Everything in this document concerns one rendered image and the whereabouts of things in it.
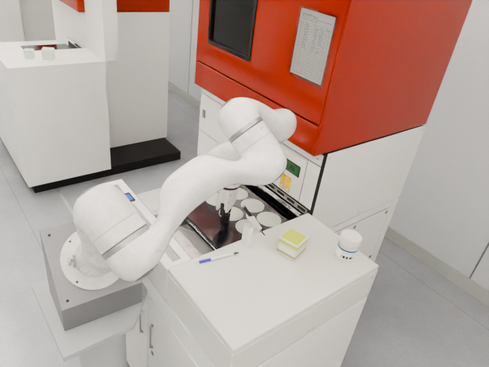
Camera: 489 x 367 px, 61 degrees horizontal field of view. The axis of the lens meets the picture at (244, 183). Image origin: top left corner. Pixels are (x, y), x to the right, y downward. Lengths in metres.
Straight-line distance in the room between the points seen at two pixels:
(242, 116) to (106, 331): 0.76
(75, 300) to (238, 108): 0.72
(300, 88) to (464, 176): 1.69
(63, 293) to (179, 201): 0.52
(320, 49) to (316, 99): 0.16
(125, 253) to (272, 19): 1.00
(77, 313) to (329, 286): 0.76
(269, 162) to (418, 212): 2.28
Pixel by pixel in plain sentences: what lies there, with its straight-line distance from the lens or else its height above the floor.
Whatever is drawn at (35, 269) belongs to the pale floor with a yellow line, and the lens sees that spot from 2.84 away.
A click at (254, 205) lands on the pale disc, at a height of 0.90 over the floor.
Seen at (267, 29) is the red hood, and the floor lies 1.58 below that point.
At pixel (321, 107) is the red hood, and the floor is 1.41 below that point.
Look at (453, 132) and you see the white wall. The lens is 2.93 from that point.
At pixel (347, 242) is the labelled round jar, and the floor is 1.05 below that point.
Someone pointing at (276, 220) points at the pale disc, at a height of 0.90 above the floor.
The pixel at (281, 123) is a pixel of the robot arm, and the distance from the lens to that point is 1.10.
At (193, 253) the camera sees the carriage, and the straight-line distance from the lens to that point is 1.51.
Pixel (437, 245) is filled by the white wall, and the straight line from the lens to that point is 3.20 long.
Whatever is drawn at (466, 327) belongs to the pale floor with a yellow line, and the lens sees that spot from 2.98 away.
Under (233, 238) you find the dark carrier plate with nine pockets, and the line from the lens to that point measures 1.56.
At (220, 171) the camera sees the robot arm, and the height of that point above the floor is 1.40.
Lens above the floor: 1.88
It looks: 31 degrees down
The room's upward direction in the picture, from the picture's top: 8 degrees clockwise
